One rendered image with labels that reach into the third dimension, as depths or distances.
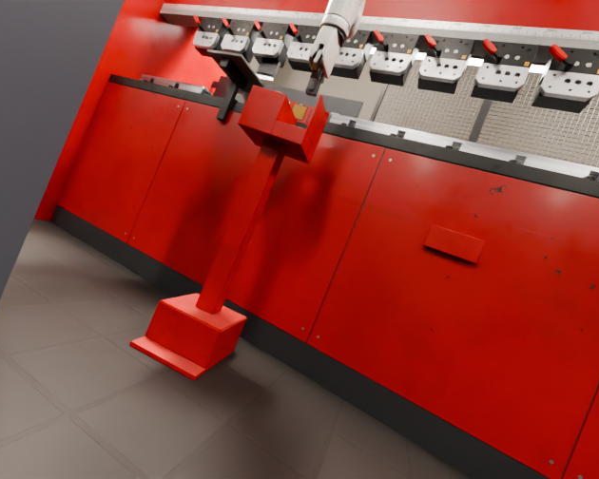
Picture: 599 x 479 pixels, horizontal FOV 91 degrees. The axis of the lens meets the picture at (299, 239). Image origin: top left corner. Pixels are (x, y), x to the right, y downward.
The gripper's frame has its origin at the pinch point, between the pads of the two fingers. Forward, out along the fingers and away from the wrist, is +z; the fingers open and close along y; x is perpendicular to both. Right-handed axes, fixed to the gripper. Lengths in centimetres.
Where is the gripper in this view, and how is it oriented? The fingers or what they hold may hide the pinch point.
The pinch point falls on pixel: (313, 87)
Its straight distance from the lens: 96.4
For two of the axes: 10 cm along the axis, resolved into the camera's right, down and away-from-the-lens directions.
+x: 9.0, 3.7, -2.2
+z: -3.6, 9.3, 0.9
